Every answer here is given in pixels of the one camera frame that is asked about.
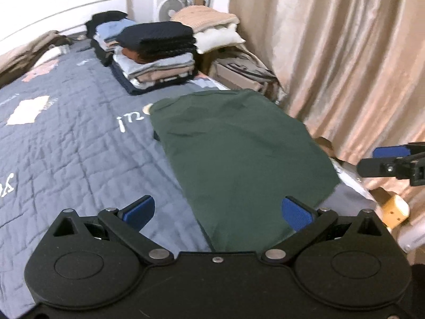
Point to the green t-shirt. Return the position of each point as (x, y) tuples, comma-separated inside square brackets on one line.
[(239, 159)]

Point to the clothes stack with blue top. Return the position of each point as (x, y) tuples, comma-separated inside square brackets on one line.
[(113, 31)]

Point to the clothes stack with black top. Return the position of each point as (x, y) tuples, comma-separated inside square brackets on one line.
[(156, 56)]

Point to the khaki folded blanket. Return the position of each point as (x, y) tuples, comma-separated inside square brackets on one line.
[(20, 56)]

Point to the grey striped bag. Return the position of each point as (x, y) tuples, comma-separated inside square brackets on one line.
[(245, 69)]

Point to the grey quilted bedspread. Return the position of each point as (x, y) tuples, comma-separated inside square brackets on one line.
[(83, 156)]

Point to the beige curtain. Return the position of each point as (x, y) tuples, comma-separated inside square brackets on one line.
[(332, 56)]

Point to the white pillow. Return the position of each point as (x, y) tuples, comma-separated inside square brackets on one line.
[(53, 55)]

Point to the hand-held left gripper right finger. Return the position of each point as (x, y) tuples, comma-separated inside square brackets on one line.
[(297, 211)]

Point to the light wooden block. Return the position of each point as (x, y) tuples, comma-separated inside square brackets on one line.
[(395, 207)]

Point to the black clothes pile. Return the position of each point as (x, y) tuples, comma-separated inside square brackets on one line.
[(106, 18)]

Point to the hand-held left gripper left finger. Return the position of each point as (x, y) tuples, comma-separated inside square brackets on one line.
[(139, 211)]

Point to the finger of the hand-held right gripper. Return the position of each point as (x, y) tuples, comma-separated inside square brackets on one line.
[(391, 151), (375, 167)]

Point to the white fan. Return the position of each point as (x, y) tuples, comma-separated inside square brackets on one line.
[(169, 6)]

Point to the white headboard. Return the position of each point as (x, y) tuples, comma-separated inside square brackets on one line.
[(49, 6)]

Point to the beige sweater pile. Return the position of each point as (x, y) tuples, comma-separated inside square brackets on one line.
[(209, 26)]

